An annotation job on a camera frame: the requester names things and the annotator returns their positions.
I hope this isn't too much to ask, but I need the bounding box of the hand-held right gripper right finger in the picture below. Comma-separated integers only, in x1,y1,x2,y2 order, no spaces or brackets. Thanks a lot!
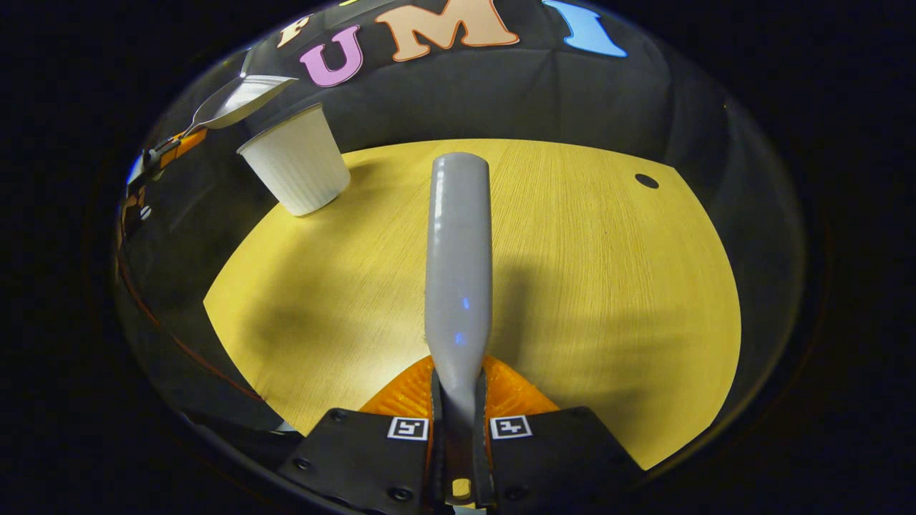
472,355,646,511

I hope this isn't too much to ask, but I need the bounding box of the small grey broom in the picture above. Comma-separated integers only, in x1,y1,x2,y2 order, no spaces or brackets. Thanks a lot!
424,152,494,430

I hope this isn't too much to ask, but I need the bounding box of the black backdrop cloth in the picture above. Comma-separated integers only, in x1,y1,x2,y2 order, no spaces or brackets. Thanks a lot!
122,0,799,301

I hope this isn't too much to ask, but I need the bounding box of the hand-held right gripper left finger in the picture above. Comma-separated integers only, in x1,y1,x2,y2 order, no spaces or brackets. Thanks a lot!
278,355,446,514

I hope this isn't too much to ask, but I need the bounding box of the grey plastic dustpan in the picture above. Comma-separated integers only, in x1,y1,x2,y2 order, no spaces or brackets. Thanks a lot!
182,75,298,137

